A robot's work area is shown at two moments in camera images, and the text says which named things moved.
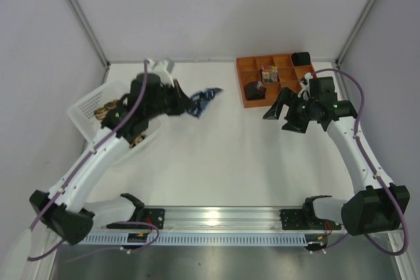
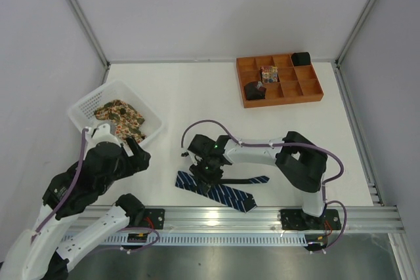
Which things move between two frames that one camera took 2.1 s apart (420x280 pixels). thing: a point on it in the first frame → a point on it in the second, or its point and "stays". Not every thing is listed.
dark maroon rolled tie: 254,90 stays
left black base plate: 151,215 stays
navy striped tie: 198,102 → 221,192
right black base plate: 295,220 stays
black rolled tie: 302,58 stays
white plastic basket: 85,120 stays
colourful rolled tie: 270,73 stays
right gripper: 294,111 → 206,178
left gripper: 179,97 → 137,154
